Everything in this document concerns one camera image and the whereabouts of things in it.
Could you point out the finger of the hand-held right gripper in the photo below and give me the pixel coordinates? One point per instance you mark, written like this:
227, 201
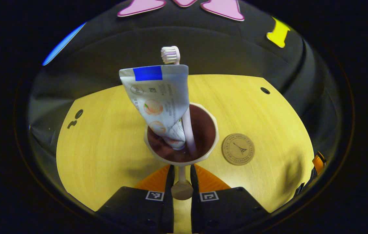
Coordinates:
318, 162

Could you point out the pale pink toothbrush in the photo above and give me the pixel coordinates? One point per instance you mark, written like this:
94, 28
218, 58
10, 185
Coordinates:
170, 54

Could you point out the round cork coaster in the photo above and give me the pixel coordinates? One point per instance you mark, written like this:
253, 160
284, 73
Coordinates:
238, 149

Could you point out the white toothpaste tube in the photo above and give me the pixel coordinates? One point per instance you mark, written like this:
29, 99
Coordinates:
161, 97

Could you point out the wooden desktop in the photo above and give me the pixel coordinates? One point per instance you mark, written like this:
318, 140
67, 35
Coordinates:
105, 146

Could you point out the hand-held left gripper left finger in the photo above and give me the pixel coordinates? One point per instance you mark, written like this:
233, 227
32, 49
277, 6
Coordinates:
170, 211

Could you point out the black backdrop cloth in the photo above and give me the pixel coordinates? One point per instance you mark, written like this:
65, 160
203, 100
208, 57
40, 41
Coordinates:
219, 45

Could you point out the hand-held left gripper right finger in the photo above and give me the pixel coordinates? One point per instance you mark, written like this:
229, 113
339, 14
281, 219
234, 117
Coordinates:
194, 214

